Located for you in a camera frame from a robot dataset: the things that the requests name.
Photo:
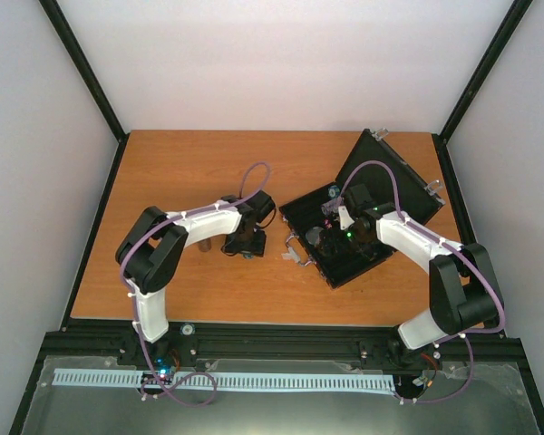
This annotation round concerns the white perforated cable strip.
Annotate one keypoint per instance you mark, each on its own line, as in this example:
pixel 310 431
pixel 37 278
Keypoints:
pixel 229 381

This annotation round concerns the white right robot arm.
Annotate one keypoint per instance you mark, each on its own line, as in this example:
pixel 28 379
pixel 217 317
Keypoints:
pixel 464 296

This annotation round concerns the blue chip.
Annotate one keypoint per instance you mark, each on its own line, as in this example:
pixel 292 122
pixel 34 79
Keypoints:
pixel 333 191

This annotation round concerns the black aluminium frame rail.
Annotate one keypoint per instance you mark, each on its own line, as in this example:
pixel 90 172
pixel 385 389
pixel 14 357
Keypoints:
pixel 364 348

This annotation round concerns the brown chip stack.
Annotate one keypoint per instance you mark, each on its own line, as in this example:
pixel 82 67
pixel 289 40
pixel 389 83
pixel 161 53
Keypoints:
pixel 204 245

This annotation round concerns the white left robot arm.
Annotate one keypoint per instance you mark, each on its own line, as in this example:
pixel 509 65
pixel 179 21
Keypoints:
pixel 150 253

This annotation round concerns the black poker set case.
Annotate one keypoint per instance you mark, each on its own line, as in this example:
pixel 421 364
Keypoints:
pixel 374 163

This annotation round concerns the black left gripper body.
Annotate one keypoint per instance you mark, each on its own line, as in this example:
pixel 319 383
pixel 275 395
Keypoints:
pixel 243 243

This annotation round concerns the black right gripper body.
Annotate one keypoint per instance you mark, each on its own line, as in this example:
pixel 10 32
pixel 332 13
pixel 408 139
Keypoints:
pixel 355 243

